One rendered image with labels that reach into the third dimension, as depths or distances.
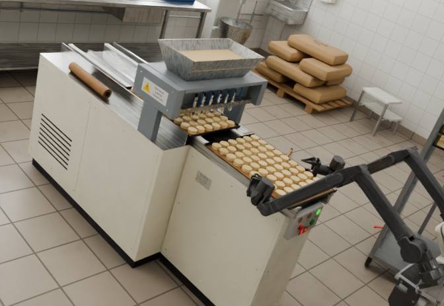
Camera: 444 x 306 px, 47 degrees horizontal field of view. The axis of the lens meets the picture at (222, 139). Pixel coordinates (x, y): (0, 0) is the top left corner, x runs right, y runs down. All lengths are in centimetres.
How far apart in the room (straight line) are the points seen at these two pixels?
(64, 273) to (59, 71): 123
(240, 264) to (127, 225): 72
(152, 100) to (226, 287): 107
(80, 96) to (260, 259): 144
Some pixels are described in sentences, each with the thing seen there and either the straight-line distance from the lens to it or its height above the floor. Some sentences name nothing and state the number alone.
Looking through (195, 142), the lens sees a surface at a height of 87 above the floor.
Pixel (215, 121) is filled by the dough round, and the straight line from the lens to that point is 296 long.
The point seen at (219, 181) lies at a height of 77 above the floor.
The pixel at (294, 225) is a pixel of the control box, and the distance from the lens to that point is 251.
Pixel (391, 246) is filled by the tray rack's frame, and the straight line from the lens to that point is 403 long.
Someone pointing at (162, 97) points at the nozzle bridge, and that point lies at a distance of 261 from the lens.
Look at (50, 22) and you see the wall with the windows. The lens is 571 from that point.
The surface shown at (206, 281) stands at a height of 17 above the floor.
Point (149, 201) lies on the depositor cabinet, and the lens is 284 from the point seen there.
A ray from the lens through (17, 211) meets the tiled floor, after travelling 349.
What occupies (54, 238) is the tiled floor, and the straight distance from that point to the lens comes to 330.
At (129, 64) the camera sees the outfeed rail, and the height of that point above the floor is 87.
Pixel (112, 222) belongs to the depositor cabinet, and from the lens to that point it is 317.
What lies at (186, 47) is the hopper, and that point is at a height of 128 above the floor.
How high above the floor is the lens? 210
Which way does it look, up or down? 25 degrees down
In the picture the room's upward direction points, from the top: 17 degrees clockwise
